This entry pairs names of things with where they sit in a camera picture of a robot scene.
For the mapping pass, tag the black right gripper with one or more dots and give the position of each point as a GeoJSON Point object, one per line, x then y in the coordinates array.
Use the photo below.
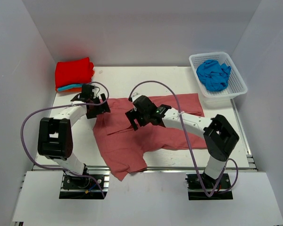
{"type": "Point", "coordinates": [133, 114]}

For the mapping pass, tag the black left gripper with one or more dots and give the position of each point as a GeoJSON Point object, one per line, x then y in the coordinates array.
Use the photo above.
{"type": "Point", "coordinates": [102, 108]}

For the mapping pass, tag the pink t shirt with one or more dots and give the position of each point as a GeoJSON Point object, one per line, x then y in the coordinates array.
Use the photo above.
{"type": "Point", "coordinates": [122, 148]}

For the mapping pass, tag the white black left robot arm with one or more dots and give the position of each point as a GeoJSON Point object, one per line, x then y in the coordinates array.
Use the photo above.
{"type": "Point", "coordinates": [55, 140]}

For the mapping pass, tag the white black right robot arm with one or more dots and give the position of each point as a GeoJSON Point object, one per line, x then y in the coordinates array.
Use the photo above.
{"type": "Point", "coordinates": [220, 137]}

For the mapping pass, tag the orange folded t shirt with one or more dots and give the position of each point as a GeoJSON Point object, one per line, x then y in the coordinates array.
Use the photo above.
{"type": "Point", "coordinates": [68, 89]}

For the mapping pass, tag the light blue folded t shirt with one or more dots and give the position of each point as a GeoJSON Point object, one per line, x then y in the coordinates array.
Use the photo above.
{"type": "Point", "coordinates": [78, 84]}

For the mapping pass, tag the red folded t shirt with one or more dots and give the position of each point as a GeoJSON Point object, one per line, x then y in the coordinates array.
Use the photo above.
{"type": "Point", "coordinates": [74, 72]}

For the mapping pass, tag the blue crumpled t shirt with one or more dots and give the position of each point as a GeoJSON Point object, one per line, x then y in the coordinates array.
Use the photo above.
{"type": "Point", "coordinates": [213, 75]}

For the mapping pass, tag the white plastic basket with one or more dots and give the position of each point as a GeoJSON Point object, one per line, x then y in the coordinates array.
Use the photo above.
{"type": "Point", "coordinates": [236, 85]}

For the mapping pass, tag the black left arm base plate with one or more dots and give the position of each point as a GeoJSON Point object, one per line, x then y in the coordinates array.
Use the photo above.
{"type": "Point", "coordinates": [78, 188]}

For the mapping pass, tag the aluminium table edge rail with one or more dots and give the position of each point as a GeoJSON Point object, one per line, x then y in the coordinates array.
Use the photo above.
{"type": "Point", "coordinates": [166, 159]}

